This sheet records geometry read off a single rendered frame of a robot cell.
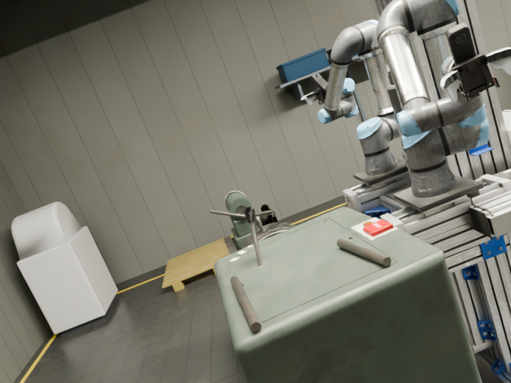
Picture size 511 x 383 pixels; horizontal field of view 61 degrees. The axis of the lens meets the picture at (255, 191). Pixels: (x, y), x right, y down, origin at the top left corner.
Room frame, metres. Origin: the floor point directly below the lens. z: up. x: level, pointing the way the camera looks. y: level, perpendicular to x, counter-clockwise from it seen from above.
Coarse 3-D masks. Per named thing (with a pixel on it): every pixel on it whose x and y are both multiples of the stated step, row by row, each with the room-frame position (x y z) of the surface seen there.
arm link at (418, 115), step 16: (400, 0) 1.40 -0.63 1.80; (384, 16) 1.41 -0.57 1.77; (400, 16) 1.39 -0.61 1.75; (384, 32) 1.38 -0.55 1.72; (400, 32) 1.37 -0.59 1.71; (384, 48) 1.38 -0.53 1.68; (400, 48) 1.33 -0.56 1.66; (400, 64) 1.30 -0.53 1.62; (400, 80) 1.27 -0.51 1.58; (416, 80) 1.25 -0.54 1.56; (400, 96) 1.26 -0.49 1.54; (416, 96) 1.21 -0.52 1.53; (400, 112) 1.22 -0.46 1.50; (416, 112) 1.18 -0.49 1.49; (432, 112) 1.16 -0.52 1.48; (416, 128) 1.18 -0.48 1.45; (432, 128) 1.18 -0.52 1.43
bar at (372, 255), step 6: (342, 240) 1.04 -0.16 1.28; (342, 246) 1.02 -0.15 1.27; (348, 246) 1.00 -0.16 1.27; (354, 246) 0.98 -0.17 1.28; (360, 246) 0.96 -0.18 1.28; (354, 252) 0.97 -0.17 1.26; (360, 252) 0.94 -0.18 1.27; (366, 252) 0.92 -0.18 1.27; (372, 252) 0.91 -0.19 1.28; (372, 258) 0.90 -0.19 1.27; (378, 258) 0.88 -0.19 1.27; (384, 258) 0.86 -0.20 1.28; (390, 258) 0.86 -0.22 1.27; (384, 264) 0.86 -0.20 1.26
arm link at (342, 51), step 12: (348, 36) 1.92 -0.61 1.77; (360, 36) 1.92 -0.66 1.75; (336, 48) 1.95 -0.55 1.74; (348, 48) 1.92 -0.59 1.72; (360, 48) 1.94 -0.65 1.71; (336, 60) 1.96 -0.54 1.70; (348, 60) 1.95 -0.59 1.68; (336, 72) 2.00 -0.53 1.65; (336, 84) 2.04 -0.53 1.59; (336, 96) 2.08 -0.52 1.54; (324, 108) 2.17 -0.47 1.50; (336, 108) 2.13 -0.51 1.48; (324, 120) 2.16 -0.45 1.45
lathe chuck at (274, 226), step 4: (268, 224) 1.53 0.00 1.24; (272, 224) 1.52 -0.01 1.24; (276, 224) 1.51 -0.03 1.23; (280, 224) 1.51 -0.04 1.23; (284, 224) 1.51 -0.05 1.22; (288, 224) 1.51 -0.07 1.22; (264, 228) 1.51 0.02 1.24; (268, 228) 1.49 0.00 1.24; (272, 228) 1.47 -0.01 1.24; (276, 228) 1.46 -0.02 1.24; (256, 232) 1.51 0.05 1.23; (264, 232) 1.47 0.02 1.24; (248, 240) 1.51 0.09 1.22; (252, 240) 1.47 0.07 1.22; (244, 244) 1.52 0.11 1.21; (248, 244) 1.48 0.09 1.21
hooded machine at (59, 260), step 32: (32, 224) 4.60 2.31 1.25; (64, 224) 4.69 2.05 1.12; (32, 256) 4.51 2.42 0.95; (64, 256) 4.50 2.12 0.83; (96, 256) 5.00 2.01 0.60; (32, 288) 4.49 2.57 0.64; (64, 288) 4.50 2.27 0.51; (96, 288) 4.60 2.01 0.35; (64, 320) 4.50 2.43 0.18; (96, 320) 4.54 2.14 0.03
